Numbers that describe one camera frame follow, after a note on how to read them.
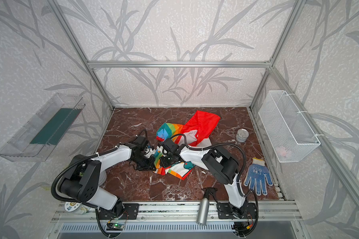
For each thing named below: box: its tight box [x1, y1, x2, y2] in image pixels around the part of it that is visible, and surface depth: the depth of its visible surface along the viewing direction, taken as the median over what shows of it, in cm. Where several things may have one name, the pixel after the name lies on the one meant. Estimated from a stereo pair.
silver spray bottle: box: [195, 187, 218, 227], surface depth 74 cm
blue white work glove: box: [243, 157, 274, 196], surface depth 86 cm
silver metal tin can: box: [235, 128, 250, 143], surface depth 100 cm
